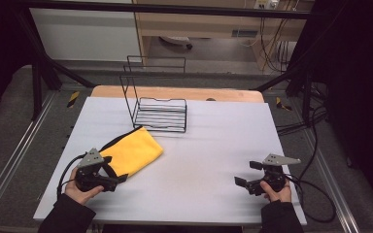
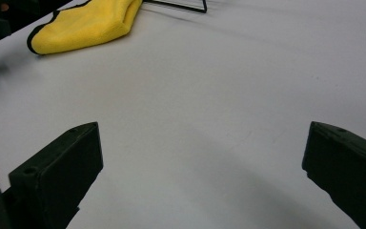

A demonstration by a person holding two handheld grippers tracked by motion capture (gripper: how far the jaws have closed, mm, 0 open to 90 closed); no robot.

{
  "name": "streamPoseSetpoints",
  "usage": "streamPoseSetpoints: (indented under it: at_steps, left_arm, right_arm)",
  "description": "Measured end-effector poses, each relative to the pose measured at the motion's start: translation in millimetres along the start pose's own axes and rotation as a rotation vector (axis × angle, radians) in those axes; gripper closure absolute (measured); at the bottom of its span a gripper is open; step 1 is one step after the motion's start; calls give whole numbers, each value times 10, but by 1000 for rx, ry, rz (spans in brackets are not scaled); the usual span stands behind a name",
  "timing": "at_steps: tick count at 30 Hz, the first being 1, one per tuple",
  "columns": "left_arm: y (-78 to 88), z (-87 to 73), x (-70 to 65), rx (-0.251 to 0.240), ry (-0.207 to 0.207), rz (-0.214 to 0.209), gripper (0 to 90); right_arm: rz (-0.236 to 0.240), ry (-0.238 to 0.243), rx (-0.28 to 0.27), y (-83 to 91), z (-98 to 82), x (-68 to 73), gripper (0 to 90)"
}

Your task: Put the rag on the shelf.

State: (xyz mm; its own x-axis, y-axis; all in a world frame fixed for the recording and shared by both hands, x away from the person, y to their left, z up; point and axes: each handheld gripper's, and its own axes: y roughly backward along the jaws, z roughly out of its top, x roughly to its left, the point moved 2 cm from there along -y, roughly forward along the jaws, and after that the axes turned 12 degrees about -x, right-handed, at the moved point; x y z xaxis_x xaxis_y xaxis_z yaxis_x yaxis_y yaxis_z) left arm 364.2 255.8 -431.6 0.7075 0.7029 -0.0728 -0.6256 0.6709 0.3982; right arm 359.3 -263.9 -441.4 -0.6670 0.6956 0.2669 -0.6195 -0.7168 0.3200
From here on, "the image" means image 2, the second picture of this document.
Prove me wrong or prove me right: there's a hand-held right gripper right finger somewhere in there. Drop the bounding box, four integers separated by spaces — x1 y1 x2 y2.
301 120 366 229

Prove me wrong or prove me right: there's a yellow cloth with black edge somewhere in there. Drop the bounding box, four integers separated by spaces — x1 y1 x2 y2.
27 0 144 55

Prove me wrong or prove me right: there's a black wire rack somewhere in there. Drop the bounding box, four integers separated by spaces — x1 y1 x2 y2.
143 0 208 14

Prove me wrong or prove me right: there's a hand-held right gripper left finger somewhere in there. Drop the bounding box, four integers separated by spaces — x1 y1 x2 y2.
1 121 104 229

